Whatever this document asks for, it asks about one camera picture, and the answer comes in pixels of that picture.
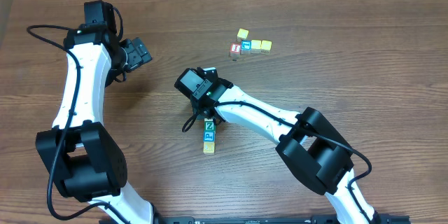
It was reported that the green Z block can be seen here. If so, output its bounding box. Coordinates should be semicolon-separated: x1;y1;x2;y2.
204;118;216;132

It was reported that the blue P block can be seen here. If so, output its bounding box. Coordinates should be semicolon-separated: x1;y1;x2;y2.
203;131;216;142

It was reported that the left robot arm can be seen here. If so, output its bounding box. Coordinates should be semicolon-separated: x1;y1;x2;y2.
36;0;163;223

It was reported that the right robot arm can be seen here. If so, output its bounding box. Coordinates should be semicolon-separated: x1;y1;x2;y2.
174;67;381;223

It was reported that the red letter block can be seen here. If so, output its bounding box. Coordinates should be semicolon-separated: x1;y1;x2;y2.
230;43;241;60

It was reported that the blue letter block in row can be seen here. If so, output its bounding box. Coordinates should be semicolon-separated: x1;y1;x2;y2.
240;41;251;55

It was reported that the yellow block middle row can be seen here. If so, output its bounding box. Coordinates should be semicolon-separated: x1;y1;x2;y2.
251;39;262;54

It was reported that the yellow block row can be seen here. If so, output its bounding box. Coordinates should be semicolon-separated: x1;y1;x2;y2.
260;40;272;55
251;39;262;54

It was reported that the yellow block top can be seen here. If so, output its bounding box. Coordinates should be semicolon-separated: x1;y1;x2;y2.
237;28;249;42

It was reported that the yellow block right row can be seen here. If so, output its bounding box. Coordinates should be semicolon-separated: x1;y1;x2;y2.
260;40;272;55

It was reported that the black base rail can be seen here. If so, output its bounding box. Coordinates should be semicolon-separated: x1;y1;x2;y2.
153;215;412;224

